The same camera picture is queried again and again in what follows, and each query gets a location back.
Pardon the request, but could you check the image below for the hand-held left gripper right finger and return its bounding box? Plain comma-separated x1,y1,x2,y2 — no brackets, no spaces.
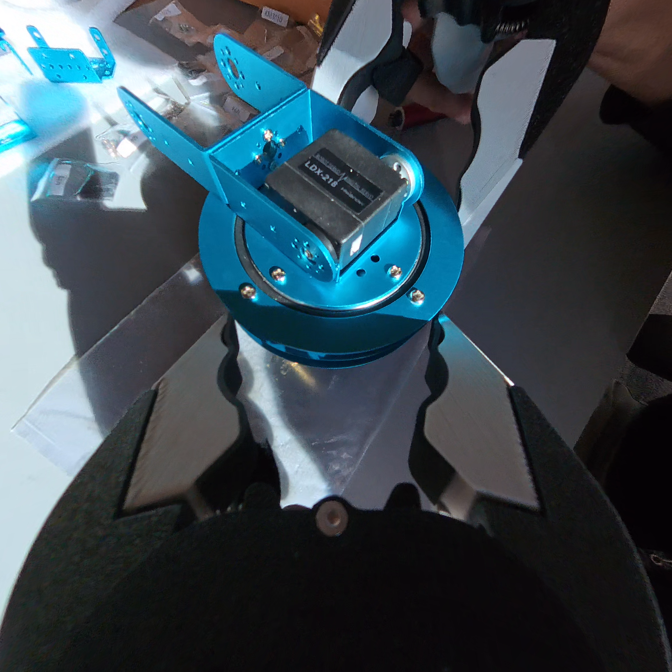
414,315,543,512

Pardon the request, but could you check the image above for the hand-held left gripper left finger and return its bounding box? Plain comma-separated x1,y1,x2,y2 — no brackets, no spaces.
118,314,281,515

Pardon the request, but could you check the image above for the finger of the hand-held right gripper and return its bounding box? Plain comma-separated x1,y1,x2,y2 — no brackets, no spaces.
456,38,557,225
314,0,421,108

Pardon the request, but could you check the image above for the red handled screwdriver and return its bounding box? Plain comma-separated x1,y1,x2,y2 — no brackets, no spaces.
403,102,459,128

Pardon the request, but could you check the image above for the large clear plastic bag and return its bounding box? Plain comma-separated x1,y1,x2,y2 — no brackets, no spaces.
12,294,515,512

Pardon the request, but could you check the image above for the blue toy robot arm base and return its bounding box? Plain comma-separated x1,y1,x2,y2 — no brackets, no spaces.
117,33,465,376

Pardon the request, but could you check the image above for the grey desk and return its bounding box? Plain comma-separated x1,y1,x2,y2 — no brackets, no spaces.
0,0,672,531

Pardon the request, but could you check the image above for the person's right hand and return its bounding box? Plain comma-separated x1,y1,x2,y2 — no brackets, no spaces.
588,0,672,103

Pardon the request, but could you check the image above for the pile of small hardware bags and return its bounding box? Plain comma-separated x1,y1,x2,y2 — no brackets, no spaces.
29,0,326,212

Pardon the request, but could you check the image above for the white foam sheet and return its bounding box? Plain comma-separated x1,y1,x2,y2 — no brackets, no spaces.
0,0,179,158

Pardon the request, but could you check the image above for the blue perforated U bracket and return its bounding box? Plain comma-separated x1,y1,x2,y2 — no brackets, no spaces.
26,25,117,85

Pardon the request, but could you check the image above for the blue small bracket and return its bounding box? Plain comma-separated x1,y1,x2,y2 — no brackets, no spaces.
0,29,27,71

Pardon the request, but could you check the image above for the blue plain U bracket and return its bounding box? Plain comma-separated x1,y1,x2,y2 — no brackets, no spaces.
0,120,39,154

